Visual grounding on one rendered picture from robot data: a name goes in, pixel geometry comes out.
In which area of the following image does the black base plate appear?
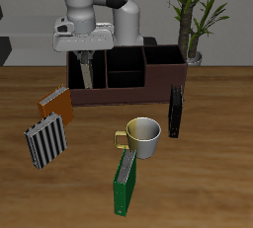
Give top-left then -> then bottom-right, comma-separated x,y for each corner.
142,37 -> 158,46

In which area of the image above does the green pot plant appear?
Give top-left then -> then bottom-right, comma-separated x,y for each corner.
168,0 -> 233,68

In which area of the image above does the dark brown desk caddy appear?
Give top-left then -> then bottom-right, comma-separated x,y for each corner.
66,43 -> 189,108

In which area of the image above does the black and white striped book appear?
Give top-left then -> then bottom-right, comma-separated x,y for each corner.
23,112 -> 69,171

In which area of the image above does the yellow and white mug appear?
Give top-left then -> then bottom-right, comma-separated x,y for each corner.
114,116 -> 162,161

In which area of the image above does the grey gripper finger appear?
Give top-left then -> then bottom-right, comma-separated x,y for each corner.
74,50 -> 89,90
86,49 -> 97,90

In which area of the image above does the green book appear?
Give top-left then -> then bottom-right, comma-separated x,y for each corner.
113,148 -> 138,218

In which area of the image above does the orange-yellow book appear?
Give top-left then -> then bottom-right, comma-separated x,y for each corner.
37,85 -> 75,127

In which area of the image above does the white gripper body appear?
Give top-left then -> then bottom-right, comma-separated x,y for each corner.
52,23 -> 116,53

